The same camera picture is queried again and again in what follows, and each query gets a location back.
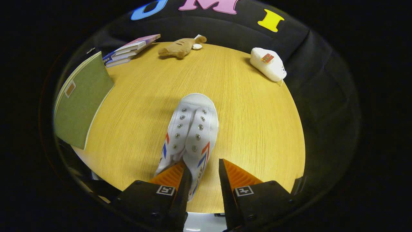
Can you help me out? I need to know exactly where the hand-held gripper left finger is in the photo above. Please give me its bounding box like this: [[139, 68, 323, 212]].
[[109, 161, 192, 232]]

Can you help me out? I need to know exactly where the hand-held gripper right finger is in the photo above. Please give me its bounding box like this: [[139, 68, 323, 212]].
[[218, 158, 297, 232]]

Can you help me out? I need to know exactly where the white canvas shoe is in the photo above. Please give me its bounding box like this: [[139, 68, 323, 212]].
[[154, 92, 220, 202]]

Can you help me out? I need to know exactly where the green fabric storage box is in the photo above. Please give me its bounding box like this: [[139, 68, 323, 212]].
[[53, 51, 116, 151]]

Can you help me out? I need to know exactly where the white plush toy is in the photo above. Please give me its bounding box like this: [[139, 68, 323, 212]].
[[250, 47, 288, 87]]

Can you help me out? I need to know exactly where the brown plush toy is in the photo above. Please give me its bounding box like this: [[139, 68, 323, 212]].
[[157, 34, 208, 60]]

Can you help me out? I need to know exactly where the white thin book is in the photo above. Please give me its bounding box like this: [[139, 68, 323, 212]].
[[108, 48, 139, 62]]

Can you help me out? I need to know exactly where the pink cover book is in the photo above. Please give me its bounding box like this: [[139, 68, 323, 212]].
[[114, 34, 161, 55]]

